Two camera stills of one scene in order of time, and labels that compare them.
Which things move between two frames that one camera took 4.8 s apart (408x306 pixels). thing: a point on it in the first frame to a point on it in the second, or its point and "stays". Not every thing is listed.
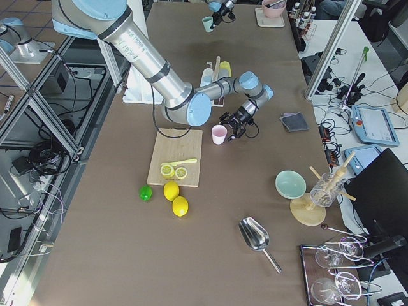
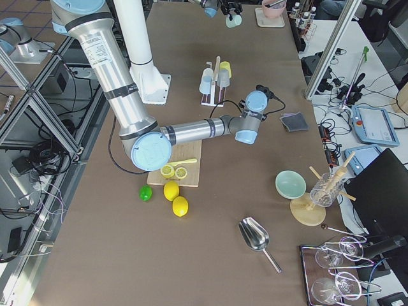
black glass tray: [332, 276] stays
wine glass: [350, 248] stays
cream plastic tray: [265, 21] stays
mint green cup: [207, 22] to [236, 21]
